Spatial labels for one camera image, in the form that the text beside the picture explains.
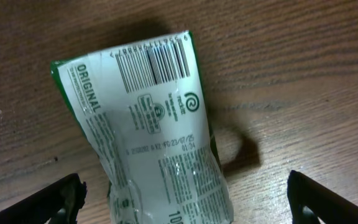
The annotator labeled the green and white soap packet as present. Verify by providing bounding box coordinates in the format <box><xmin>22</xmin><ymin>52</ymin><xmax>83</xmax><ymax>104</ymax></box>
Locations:
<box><xmin>50</xmin><ymin>30</ymin><xmax>234</xmax><ymax>224</ymax></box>

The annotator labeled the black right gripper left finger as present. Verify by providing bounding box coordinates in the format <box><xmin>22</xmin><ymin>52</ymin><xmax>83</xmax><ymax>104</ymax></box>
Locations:
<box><xmin>0</xmin><ymin>173</ymin><xmax>87</xmax><ymax>224</ymax></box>

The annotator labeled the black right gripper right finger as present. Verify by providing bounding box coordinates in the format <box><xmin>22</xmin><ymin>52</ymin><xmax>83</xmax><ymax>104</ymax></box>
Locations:
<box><xmin>287</xmin><ymin>170</ymin><xmax>358</xmax><ymax>223</ymax></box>

